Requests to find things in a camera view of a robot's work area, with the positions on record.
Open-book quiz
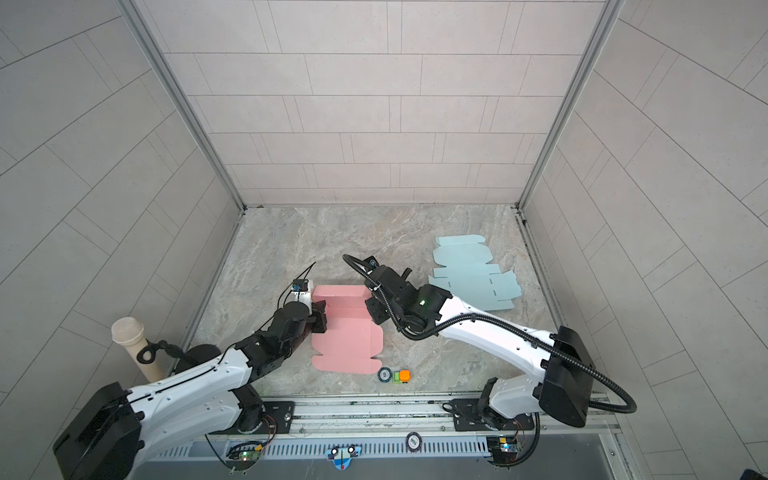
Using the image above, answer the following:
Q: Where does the pink paper box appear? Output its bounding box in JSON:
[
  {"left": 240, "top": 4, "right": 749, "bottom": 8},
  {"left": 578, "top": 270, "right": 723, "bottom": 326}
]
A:
[{"left": 311, "top": 285, "right": 384, "bottom": 375}]

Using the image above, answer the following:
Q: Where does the light blue paper box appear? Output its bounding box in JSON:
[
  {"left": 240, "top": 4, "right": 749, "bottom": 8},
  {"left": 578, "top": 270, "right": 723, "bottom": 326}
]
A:
[{"left": 429, "top": 234, "right": 522, "bottom": 311}]

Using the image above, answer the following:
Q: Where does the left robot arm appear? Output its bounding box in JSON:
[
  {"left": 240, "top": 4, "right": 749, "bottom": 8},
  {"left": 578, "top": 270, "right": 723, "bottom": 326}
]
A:
[{"left": 53, "top": 301, "right": 327, "bottom": 479}]

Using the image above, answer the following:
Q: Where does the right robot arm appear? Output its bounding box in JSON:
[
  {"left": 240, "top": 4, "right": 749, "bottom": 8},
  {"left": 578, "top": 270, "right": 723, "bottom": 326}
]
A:
[{"left": 355, "top": 263, "right": 637, "bottom": 429}]

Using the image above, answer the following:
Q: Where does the orange green small toy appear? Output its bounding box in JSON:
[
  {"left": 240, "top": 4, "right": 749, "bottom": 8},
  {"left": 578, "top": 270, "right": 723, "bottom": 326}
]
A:
[{"left": 393, "top": 370, "right": 411, "bottom": 383}]

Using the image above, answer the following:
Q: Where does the blue red sticker tag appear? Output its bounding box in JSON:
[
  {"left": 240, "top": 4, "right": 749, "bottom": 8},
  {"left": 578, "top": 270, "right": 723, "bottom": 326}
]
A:
[{"left": 326, "top": 445, "right": 361, "bottom": 471}]

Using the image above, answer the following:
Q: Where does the left green circuit board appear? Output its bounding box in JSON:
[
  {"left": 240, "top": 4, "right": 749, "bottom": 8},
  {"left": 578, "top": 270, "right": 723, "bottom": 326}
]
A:
[{"left": 226, "top": 441, "right": 266, "bottom": 471}]

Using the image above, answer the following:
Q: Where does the green circuit board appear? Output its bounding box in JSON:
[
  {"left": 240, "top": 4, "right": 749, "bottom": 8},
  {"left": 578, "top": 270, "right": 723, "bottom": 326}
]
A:
[
  {"left": 486, "top": 436, "right": 522, "bottom": 467},
  {"left": 226, "top": 441, "right": 266, "bottom": 471}
]

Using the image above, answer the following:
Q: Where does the black round stand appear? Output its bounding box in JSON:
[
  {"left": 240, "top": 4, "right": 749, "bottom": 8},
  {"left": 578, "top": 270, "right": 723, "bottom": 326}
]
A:
[{"left": 135, "top": 340, "right": 222, "bottom": 373}]

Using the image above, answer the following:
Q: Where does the right green circuit board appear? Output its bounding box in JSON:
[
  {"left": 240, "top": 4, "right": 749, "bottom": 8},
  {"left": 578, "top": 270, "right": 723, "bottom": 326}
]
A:
[{"left": 486, "top": 436, "right": 522, "bottom": 467}]

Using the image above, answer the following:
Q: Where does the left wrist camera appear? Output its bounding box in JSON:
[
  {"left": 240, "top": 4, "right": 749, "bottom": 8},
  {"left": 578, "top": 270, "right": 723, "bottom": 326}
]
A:
[{"left": 291, "top": 278, "right": 312, "bottom": 295}]

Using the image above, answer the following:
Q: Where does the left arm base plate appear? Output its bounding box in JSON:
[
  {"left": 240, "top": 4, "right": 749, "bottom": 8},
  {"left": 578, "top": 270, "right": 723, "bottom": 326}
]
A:
[{"left": 234, "top": 401, "right": 296, "bottom": 435}]

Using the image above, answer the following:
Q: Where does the aluminium rail frame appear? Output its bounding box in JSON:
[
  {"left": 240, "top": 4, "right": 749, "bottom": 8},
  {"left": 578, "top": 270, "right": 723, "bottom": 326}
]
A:
[{"left": 119, "top": 392, "right": 619, "bottom": 445}]

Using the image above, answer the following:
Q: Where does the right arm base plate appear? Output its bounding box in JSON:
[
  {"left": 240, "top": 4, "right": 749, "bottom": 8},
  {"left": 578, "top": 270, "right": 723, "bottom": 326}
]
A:
[{"left": 442, "top": 398, "right": 535, "bottom": 432}]

